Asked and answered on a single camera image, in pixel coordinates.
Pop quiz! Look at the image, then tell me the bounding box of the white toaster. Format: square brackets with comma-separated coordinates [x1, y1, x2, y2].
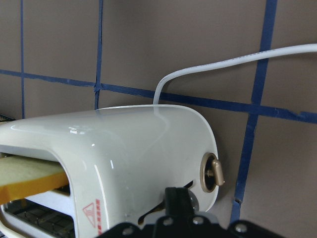
[0, 105, 218, 238]

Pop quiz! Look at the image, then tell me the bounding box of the toast slice in toaster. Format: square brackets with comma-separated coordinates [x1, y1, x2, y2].
[0, 156, 69, 205]

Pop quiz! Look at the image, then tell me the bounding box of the gold toaster timer dial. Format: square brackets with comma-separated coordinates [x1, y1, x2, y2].
[200, 152, 225, 193]

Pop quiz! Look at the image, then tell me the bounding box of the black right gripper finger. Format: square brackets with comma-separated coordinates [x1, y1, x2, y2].
[163, 187, 195, 221]

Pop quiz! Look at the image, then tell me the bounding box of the white toaster power cord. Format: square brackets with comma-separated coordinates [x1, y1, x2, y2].
[153, 43, 317, 106]

